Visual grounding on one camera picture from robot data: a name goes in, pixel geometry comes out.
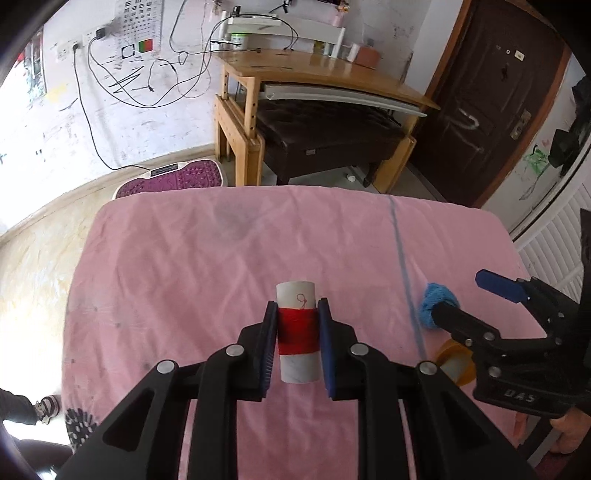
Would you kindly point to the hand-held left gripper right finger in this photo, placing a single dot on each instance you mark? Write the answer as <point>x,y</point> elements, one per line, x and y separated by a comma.
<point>326,350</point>

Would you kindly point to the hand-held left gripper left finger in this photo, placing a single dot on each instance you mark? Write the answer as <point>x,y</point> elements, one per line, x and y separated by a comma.
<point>270,350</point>

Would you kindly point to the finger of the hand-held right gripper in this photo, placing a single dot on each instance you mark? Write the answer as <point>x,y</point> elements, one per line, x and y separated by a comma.
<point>466,325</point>
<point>498,284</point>

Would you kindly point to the red thread spool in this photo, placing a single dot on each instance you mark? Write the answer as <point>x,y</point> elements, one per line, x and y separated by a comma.
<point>298,332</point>

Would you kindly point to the blue yarn ball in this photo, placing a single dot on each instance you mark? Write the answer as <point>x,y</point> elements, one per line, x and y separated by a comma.
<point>431,300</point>

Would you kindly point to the person's right hand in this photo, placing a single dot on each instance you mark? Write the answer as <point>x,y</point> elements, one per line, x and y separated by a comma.
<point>575,429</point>

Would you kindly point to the yellow tape roll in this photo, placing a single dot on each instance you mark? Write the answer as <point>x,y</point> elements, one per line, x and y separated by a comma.
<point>464,376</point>

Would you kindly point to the white radiator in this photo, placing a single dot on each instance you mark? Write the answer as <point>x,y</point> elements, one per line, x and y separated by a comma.
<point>554,240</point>

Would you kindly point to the pink tablecloth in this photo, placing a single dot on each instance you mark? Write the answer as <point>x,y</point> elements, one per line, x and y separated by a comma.
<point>184,277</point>

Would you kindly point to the dark hanging clothing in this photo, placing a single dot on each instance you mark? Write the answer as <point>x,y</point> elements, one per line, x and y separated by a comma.
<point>570,138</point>

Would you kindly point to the purple vibration platform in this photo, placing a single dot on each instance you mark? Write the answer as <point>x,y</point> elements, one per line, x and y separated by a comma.
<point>184,177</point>

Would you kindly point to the black white patterned cloth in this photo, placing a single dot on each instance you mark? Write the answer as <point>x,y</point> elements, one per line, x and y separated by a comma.
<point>79,427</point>

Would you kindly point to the dark brown door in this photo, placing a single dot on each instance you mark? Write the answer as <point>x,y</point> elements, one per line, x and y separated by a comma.
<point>485,69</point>

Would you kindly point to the dark cushioned bench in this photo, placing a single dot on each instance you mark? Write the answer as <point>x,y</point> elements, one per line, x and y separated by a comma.
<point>323,134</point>

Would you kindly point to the dark cloth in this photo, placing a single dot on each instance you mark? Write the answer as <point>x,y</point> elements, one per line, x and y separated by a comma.
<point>37,459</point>

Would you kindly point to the reddish pink box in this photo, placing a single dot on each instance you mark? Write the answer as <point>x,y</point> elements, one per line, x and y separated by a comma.
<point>370,56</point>

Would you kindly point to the white bottle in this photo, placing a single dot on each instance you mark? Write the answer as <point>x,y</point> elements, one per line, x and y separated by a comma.
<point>353,53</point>

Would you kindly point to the wooden desk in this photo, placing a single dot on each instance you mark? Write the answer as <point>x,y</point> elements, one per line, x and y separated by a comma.
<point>323,69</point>

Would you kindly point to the small yellow box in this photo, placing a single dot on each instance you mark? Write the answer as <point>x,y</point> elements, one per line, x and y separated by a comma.
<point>319,47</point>

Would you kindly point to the white jar green label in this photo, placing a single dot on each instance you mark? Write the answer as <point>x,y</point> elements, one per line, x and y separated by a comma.
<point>238,39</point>

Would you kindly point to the white desk shelf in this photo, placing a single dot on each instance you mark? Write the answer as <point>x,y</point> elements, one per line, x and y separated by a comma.
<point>314,30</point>

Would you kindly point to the white router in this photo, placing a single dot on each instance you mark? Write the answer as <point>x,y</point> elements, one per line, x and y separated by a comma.
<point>254,18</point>

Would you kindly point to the eye chart poster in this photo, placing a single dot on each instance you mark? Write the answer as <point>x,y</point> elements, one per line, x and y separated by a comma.
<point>138,27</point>

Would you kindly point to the wall power sockets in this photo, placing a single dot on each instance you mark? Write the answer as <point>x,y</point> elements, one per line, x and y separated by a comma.
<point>85,39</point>

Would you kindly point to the wall picture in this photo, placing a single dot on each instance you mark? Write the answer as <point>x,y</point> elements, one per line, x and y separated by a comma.
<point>36,60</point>

